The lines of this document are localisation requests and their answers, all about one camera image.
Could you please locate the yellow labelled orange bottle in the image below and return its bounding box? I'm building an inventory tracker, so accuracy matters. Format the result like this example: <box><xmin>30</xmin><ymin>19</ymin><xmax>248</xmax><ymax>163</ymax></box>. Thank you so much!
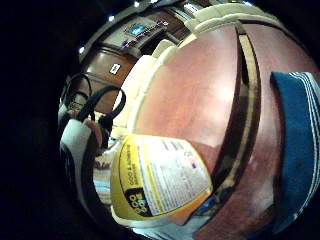
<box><xmin>109</xmin><ymin>133</ymin><xmax>214</xmax><ymax>231</ymax></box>

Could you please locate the white printed packet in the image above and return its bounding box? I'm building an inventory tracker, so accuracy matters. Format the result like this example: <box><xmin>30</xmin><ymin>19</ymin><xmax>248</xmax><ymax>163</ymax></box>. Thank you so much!
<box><xmin>92</xmin><ymin>139</ymin><xmax>123</xmax><ymax>206</ymax></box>

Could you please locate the cream chair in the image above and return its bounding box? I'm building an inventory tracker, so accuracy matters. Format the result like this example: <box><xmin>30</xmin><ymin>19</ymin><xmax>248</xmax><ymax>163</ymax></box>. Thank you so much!
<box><xmin>114</xmin><ymin>54</ymin><xmax>159</xmax><ymax>133</ymax></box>
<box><xmin>184</xmin><ymin>2</ymin><xmax>279</xmax><ymax>35</ymax></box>
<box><xmin>151</xmin><ymin>38</ymin><xmax>178</xmax><ymax>60</ymax></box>

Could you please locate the white sign plate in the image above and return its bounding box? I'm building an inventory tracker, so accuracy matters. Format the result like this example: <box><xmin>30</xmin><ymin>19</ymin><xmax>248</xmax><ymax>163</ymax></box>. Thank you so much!
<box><xmin>108</xmin><ymin>62</ymin><xmax>122</xmax><ymax>76</ymax></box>

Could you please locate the wooden counter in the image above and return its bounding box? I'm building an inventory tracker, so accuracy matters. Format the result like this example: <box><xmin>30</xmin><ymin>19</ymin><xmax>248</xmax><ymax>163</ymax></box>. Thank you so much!
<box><xmin>79</xmin><ymin>45</ymin><xmax>138</xmax><ymax>114</ymax></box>

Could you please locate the blue white striped cloth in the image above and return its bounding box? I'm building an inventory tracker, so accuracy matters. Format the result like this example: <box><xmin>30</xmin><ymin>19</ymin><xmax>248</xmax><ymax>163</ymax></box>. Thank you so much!
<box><xmin>269</xmin><ymin>70</ymin><xmax>320</xmax><ymax>234</ymax></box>

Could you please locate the wall display screen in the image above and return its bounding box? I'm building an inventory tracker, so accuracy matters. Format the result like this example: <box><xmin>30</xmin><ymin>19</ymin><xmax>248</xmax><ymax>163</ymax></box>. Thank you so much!
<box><xmin>125</xmin><ymin>21</ymin><xmax>150</xmax><ymax>38</ymax></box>

